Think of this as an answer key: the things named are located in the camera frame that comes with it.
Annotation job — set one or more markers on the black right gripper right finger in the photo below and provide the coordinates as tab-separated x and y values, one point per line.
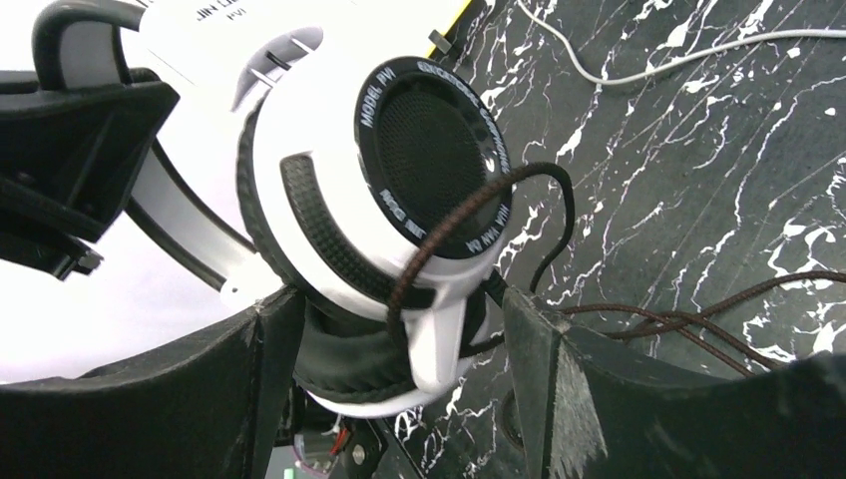
590	407

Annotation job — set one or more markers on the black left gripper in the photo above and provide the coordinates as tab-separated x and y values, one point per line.
69	160

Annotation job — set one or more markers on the black and white headphones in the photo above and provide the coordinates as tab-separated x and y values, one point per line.
356	150

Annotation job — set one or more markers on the yellow framed whiteboard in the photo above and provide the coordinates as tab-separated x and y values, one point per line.
442	22

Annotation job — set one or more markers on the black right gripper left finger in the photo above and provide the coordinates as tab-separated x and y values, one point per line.
207	405

